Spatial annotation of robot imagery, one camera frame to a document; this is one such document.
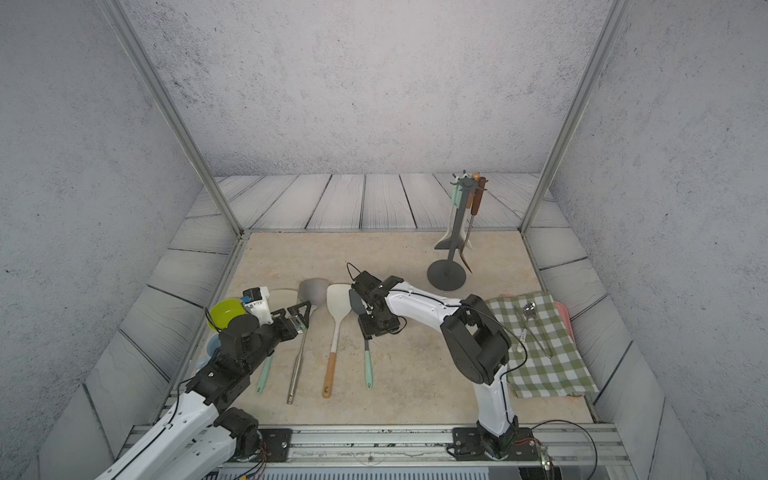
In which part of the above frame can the left aluminium frame post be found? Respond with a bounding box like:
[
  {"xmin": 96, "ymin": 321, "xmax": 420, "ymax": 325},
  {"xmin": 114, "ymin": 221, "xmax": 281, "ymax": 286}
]
[{"xmin": 98, "ymin": 0, "xmax": 245, "ymax": 239}]

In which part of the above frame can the grey utensil rack stand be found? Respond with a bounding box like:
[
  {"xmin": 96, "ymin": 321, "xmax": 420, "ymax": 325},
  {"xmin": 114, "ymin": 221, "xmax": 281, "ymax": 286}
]
[{"xmin": 427, "ymin": 175, "xmax": 475, "ymax": 291}]

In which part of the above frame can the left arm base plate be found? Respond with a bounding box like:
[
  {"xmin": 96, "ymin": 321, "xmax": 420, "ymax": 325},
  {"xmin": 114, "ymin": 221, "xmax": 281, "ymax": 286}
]
[{"xmin": 235, "ymin": 428, "xmax": 293, "ymax": 463}]

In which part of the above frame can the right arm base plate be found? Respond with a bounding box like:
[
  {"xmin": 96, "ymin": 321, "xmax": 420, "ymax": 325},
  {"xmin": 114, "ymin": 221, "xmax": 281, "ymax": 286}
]
[{"xmin": 446, "ymin": 425, "xmax": 541, "ymax": 462}]

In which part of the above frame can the metal spoon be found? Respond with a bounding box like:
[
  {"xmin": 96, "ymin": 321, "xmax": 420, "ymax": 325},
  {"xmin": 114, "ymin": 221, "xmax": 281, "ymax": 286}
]
[{"xmin": 516, "ymin": 301, "xmax": 553, "ymax": 358}]

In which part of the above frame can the aluminium frame post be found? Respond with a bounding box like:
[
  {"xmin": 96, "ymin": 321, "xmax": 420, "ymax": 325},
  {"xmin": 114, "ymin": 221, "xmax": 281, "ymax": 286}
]
[
  {"xmin": 519, "ymin": 0, "xmax": 632, "ymax": 237},
  {"xmin": 98, "ymin": 0, "xmax": 245, "ymax": 239}
]

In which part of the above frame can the aluminium mounting rail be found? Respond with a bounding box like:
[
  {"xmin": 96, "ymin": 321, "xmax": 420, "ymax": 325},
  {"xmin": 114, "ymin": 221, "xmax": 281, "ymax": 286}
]
[{"xmin": 107, "ymin": 423, "xmax": 637, "ymax": 480}]

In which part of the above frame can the right aluminium frame post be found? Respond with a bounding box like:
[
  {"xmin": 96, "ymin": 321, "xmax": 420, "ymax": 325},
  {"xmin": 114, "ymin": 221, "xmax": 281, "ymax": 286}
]
[{"xmin": 519, "ymin": 0, "xmax": 632, "ymax": 237}]

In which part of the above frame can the grey spatula mint handle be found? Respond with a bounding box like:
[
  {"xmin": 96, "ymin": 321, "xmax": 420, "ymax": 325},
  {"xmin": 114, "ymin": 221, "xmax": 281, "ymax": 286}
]
[{"xmin": 349, "ymin": 289, "xmax": 374, "ymax": 390}]

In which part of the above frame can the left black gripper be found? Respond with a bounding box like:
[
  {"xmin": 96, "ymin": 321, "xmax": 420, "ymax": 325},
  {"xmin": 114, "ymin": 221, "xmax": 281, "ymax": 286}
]
[{"xmin": 240, "ymin": 299, "xmax": 311, "ymax": 379}]

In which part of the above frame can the light blue mug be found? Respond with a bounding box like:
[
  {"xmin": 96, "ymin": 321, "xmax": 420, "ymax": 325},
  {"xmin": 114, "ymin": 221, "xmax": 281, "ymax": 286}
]
[{"xmin": 205, "ymin": 334, "xmax": 221, "ymax": 358}]

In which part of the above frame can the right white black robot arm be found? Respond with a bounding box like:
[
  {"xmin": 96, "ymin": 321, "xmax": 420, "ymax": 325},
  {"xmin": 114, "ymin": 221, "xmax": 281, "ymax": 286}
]
[{"xmin": 351, "ymin": 271, "xmax": 522, "ymax": 460}]

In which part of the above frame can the cream spatula light wood handle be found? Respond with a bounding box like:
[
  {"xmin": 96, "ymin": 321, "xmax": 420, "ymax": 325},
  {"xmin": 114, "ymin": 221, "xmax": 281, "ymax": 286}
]
[{"xmin": 322, "ymin": 284, "xmax": 352, "ymax": 399}]

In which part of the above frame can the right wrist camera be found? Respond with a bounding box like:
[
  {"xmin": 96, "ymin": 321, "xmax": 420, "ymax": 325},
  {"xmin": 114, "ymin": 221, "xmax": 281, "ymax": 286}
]
[{"xmin": 352, "ymin": 271, "xmax": 382, "ymax": 308}]

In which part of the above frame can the utensil light wood handle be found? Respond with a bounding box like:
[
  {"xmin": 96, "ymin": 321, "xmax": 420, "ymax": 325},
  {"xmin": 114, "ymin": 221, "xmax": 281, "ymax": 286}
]
[{"xmin": 466, "ymin": 172, "xmax": 482, "ymax": 210}]

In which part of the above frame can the cream utensil mint handle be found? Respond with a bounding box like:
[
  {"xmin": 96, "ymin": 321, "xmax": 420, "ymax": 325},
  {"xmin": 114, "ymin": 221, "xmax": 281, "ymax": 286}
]
[{"xmin": 434, "ymin": 173, "xmax": 474, "ymax": 250}]

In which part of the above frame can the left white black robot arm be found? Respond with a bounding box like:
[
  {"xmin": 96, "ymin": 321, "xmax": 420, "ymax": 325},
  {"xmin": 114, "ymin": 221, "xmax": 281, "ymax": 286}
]
[{"xmin": 99, "ymin": 301, "xmax": 311, "ymax": 479}]

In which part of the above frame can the green checkered cloth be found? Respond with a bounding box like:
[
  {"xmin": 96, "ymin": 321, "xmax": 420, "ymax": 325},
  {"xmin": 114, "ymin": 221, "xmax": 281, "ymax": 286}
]
[{"xmin": 486, "ymin": 291, "xmax": 597, "ymax": 398}]

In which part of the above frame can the lime green bowl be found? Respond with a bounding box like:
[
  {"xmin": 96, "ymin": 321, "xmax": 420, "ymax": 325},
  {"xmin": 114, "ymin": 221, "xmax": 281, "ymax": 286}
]
[{"xmin": 205, "ymin": 298, "xmax": 246, "ymax": 332}]

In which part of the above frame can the pink plate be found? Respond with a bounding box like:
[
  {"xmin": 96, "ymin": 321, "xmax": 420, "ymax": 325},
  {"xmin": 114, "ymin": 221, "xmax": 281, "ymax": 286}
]
[{"xmin": 555, "ymin": 301, "xmax": 575, "ymax": 340}]

